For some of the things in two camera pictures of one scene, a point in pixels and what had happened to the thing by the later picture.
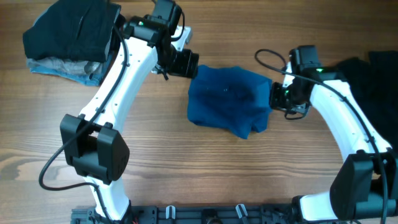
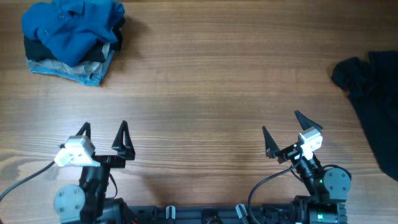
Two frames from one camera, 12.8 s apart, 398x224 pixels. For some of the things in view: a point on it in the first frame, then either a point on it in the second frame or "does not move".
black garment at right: [374, 81] does not move
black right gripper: [275, 101] → [272, 149]
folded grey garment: [65, 66] does not move
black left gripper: [188, 66] → [125, 152]
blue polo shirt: [229, 98] → [70, 28]
